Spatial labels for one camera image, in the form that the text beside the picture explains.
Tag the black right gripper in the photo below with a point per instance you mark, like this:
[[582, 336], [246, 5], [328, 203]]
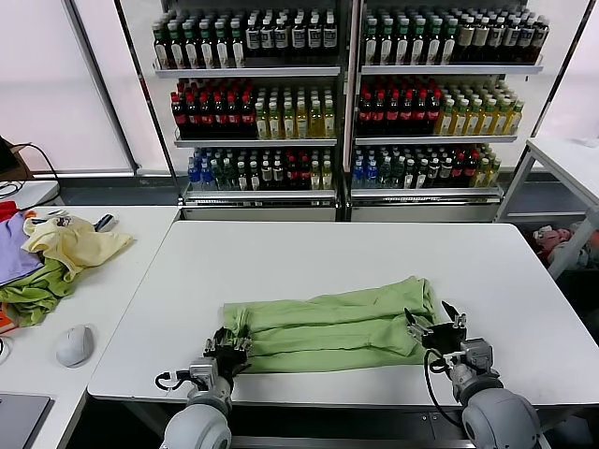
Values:
[[447, 339]]

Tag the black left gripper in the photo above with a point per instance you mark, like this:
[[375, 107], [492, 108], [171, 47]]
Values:
[[229, 360]]

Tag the light green t-shirt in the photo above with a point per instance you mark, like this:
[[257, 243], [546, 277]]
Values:
[[327, 327]]

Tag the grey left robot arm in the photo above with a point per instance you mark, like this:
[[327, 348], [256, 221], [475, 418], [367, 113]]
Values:
[[196, 425]]

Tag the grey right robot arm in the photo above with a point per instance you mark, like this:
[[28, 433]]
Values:
[[496, 416]]

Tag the pink red clothes pile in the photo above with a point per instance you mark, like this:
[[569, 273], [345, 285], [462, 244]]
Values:
[[547, 237]]

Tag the small black bottle white cap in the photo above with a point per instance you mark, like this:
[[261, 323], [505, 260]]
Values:
[[266, 178], [446, 176], [433, 176], [241, 178], [278, 178], [254, 178]]

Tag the small bottle white label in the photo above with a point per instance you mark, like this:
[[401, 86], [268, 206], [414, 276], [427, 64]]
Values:
[[421, 176], [409, 176]]

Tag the small cola bottle red cap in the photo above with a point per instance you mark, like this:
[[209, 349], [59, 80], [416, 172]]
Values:
[[458, 176], [470, 176], [303, 178], [291, 178]]

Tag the dark green water bottle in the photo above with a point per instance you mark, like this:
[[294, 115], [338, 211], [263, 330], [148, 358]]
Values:
[[397, 176], [384, 176], [217, 178], [229, 178]]

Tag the small yellow juice bottle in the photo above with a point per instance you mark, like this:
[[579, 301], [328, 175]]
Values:
[[491, 176], [315, 178], [326, 178], [480, 176]]

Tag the white computer mouse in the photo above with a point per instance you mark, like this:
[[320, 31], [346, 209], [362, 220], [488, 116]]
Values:
[[74, 347]]

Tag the blue water bottle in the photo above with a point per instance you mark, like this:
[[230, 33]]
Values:
[[192, 178], [372, 176], [205, 178], [359, 176]]

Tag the dark blue white object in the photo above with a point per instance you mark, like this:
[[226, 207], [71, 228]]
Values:
[[106, 220]]

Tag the pale yellow shirt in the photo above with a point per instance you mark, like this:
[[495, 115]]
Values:
[[78, 241]]

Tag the yellow juice bottle green cap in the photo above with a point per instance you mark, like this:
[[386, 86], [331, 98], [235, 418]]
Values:
[[261, 122], [501, 122], [302, 122], [515, 122], [447, 122], [487, 122], [460, 122], [329, 122], [288, 122], [274, 122], [316, 122], [474, 122]]

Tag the crumpled lime green garment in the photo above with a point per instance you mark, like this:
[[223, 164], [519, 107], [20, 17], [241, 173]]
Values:
[[33, 293]]

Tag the grey laptop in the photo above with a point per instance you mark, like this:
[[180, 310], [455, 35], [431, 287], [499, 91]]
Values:
[[21, 421]]

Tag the orange object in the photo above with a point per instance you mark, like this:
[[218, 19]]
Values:
[[4, 321]]

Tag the purple shirt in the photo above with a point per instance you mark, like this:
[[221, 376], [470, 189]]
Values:
[[14, 251]]

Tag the metal drinks shelf unit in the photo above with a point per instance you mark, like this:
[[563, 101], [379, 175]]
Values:
[[248, 71], [449, 69]]

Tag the red cloth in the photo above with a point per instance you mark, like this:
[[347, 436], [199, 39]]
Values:
[[7, 210]]

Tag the dark slanted metal pole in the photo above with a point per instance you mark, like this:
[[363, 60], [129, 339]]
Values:
[[564, 68], [146, 91], [105, 91]]

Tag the brown cardboard box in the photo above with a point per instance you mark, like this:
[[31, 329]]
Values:
[[21, 162]]

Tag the dark bottle green cap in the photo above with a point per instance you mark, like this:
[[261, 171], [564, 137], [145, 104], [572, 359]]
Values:
[[370, 47], [176, 49], [190, 49], [237, 49], [221, 49], [386, 47], [449, 47], [433, 47], [161, 49], [402, 47], [205, 49], [418, 47]]

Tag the dark bottle beige label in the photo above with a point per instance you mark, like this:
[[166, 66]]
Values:
[[511, 42], [464, 42], [479, 42], [526, 42], [494, 42], [540, 42]]

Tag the black monitor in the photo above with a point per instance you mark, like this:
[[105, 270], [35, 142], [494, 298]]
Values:
[[7, 154]]

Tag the black bottle white square label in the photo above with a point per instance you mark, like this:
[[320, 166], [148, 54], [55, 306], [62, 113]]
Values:
[[252, 40], [297, 40], [312, 40], [281, 40], [328, 40], [267, 40]]

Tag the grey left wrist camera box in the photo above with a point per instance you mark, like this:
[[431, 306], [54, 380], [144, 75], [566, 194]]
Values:
[[201, 372]]

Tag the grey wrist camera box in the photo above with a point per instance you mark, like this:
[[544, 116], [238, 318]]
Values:
[[201, 372], [477, 353]]

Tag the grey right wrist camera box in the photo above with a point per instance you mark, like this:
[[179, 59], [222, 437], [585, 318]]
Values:
[[477, 353]]

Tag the white metal frame table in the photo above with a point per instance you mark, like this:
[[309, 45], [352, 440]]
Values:
[[566, 152]]

